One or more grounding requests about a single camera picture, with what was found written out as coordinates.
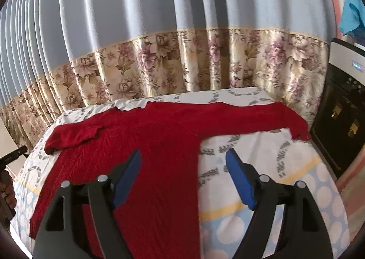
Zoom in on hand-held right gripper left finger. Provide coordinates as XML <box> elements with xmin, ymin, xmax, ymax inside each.
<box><xmin>34</xmin><ymin>149</ymin><xmax>142</xmax><ymax>259</ymax></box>

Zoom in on person's left hand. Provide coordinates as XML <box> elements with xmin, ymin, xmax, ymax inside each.
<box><xmin>0</xmin><ymin>173</ymin><xmax>17</xmax><ymax>209</ymax></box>

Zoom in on blue floral curtain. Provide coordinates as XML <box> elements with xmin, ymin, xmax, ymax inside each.
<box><xmin>0</xmin><ymin>0</ymin><xmax>337</xmax><ymax>151</ymax></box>

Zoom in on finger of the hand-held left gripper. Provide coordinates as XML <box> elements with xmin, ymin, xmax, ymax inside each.
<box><xmin>0</xmin><ymin>145</ymin><xmax>28</xmax><ymax>166</ymax></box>

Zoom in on blue cloth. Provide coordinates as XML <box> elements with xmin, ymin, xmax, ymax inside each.
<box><xmin>339</xmin><ymin>0</ymin><xmax>365</xmax><ymax>36</ymax></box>

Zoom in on red knitted sweater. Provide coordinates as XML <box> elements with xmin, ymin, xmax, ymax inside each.
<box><xmin>29</xmin><ymin>101</ymin><xmax>312</xmax><ymax>259</ymax></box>

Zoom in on black and white water dispenser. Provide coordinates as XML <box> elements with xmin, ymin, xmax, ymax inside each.
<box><xmin>309</xmin><ymin>37</ymin><xmax>365</xmax><ymax>180</ymax></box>

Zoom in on printed bedsheet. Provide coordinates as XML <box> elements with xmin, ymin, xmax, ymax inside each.
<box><xmin>11</xmin><ymin>86</ymin><xmax>351</xmax><ymax>259</ymax></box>

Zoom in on white board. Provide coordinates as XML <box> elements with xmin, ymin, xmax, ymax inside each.
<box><xmin>0</xmin><ymin>126</ymin><xmax>27</xmax><ymax>175</ymax></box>

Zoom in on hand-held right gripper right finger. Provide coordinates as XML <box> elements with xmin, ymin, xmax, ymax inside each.
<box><xmin>225</xmin><ymin>148</ymin><xmax>334</xmax><ymax>259</ymax></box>

